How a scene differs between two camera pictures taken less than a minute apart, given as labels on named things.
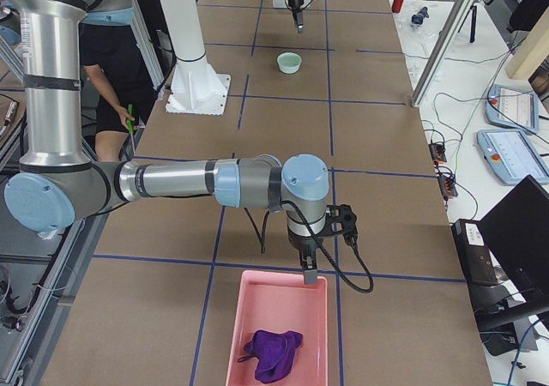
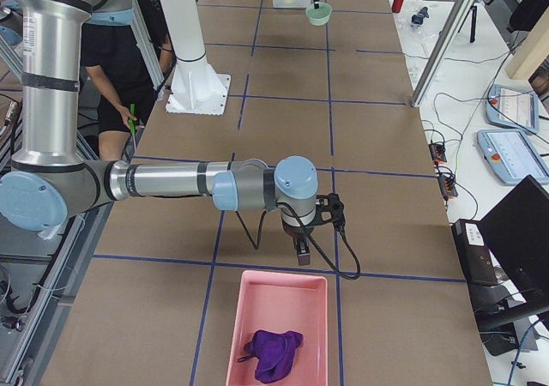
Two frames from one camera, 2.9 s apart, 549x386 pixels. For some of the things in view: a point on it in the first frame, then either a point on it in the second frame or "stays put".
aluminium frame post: x=448 y=39 stays put
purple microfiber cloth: x=274 y=352 stays put
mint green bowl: x=289 y=62 → x=318 y=16
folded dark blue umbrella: x=419 y=17 stays put
